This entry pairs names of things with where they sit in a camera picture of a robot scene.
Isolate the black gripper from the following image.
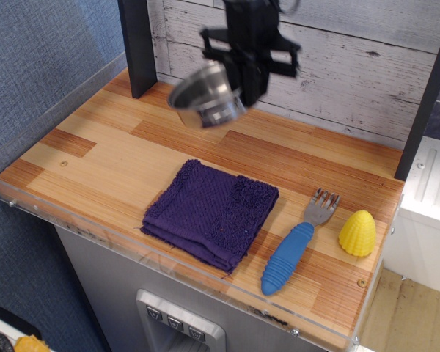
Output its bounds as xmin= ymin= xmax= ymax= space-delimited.
xmin=200 ymin=1 xmax=301 ymax=107

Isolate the silver button panel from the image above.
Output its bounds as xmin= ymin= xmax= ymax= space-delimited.
xmin=136 ymin=289 xmax=227 ymax=351

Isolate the small stainless steel pan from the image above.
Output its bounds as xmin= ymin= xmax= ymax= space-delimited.
xmin=167 ymin=62 xmax=246 ymax=129

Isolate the dark left cabinet post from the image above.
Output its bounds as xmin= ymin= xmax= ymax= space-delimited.
xmin=117 ymin=0 xmax=158 ymax=98

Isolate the grey cabinet front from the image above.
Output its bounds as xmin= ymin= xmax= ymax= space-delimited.
xmin=53 ymin=224 xmax=338 ymax=352

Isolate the blue handled metal fork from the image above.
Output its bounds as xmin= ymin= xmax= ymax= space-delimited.
xmin=260 ymin=188 xmax=340 ymax=296

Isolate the folded purple cloth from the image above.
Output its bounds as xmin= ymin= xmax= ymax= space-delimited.
xmin=141 ymin=159 xmax=279 ymax=274

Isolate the yellow plastic corn toy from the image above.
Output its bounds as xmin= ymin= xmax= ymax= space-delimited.
xmin=338 ymin=210 xmax=376 ymax=257

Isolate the dark right cabinet post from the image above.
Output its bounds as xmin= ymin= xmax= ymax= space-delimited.
xmin=394 ymin=47 xmax=440 ymax=181

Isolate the orange yellow toy object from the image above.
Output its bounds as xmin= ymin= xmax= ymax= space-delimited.
xmin=14 ymin=335 xmax=51 ymax=352

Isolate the clear acrylic table guard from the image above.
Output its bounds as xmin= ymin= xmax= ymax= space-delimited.
xmin=0 ymin=72 xmax=403 ymax=351

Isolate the white toy sink unit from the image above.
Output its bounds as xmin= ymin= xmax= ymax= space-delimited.
xmin=382 ymin=137 xmax=440 ymax=291

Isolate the dark cabinet post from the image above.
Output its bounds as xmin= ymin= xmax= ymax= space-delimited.
xmin=117 ymin=0 xmax=158 ymax=98
xmin=394 ymin=47 xmax=440 ymax=181

